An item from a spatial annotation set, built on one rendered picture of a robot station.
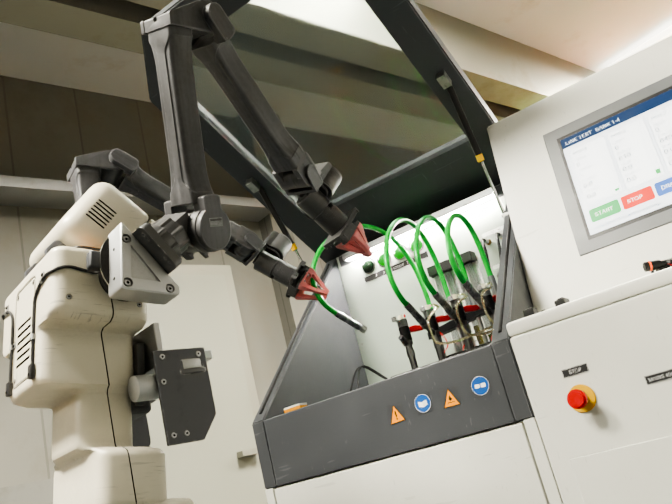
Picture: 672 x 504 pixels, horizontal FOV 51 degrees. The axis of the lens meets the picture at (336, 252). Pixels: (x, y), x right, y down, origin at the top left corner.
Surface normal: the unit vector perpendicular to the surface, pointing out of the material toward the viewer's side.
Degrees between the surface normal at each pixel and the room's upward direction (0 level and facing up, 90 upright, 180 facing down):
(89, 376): 90
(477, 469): 90
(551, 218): 76
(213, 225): 108
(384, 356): 90
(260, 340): 90
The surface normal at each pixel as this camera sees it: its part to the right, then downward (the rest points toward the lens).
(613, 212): -0.59, -0.34
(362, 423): -0.56, -0.12
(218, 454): 0.63, -0.38
